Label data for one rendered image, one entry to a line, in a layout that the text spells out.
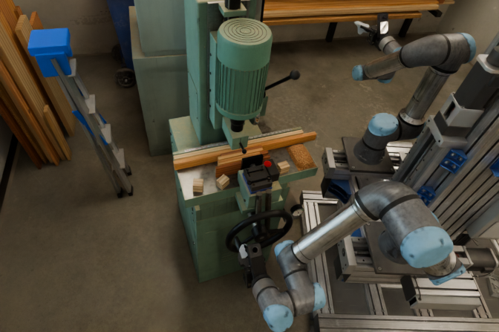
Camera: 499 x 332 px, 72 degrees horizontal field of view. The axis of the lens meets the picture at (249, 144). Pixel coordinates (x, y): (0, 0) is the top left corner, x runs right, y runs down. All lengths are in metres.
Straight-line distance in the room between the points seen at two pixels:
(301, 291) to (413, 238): 0.38
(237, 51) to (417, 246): 0.71
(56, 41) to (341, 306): 1.90
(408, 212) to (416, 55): 0.71
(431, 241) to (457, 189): 0.63
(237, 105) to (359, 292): 1.31
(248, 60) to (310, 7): 2.42
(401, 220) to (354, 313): 1.17
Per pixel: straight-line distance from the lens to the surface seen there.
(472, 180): 1.51
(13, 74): 2.40
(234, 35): 1.10
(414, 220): 0.94
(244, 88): 1.15
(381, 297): 2.12
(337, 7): 3.60
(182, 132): 1.76
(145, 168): 2.66
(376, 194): 0.98
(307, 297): 1.11
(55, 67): 1.83
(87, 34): 3.77
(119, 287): 2.25
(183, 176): 1.45
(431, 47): 1.46
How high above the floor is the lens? 2.06
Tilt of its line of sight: 47 degrees down
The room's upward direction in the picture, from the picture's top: 8 degrees clockwise
